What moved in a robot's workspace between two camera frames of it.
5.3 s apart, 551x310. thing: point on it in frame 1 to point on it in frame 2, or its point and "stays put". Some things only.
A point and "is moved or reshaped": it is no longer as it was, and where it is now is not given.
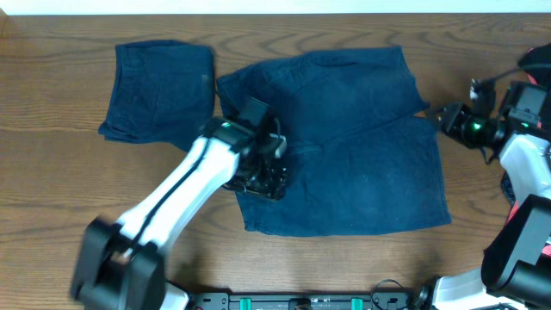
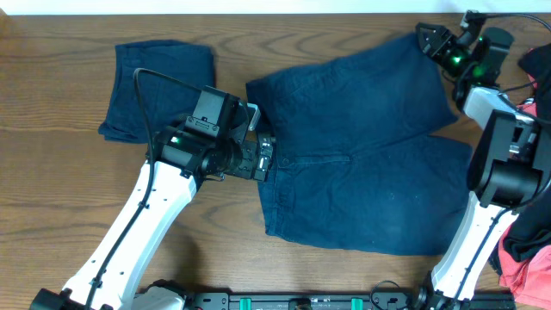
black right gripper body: x=463 y=126 to x=451 y=55
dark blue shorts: x=362 y=155 is moved or reshaped
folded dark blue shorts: x=163 y=93 stays put
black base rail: x=377 y=300 stays put
